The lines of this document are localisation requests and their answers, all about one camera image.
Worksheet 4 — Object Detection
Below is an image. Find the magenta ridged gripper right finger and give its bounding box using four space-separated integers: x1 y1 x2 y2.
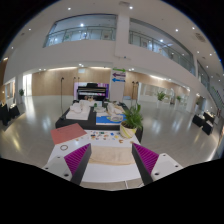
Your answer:
132 143 159 185

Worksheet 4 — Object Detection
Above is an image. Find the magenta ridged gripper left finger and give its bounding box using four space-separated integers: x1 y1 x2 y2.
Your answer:
64 144 92 185

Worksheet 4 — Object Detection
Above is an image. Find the beige folded towel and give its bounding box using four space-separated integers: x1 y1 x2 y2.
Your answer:
89 146 135 166

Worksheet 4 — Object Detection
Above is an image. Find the white work table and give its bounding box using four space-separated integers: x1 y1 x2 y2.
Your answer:
43 130 140 183

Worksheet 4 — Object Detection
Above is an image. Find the red placemat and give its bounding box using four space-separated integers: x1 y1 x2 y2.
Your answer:
51 123 87 144

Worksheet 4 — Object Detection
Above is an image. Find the potted green plant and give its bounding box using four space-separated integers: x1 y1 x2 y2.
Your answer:
120 104 143 139

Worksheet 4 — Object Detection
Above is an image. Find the black display platform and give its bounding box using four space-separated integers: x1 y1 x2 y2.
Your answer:
55 103 143 141

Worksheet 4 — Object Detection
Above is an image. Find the white architectural model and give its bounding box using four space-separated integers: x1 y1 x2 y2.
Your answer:
66 103 90 120

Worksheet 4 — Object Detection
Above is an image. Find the blue base architectural model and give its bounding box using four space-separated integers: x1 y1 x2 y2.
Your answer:
94 103 125 125

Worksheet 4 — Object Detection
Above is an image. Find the distant potted plant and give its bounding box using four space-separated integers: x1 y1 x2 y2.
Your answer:
157 91 166 105

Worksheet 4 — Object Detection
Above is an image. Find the black upright piano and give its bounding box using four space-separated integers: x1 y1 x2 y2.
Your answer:
77 83 106 101

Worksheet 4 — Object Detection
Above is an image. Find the directional sign pillar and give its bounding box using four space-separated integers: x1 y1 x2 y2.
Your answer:
109 68 126 101

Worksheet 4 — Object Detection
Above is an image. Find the black microphone stand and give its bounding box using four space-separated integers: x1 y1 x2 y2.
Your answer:
60 77 65 120

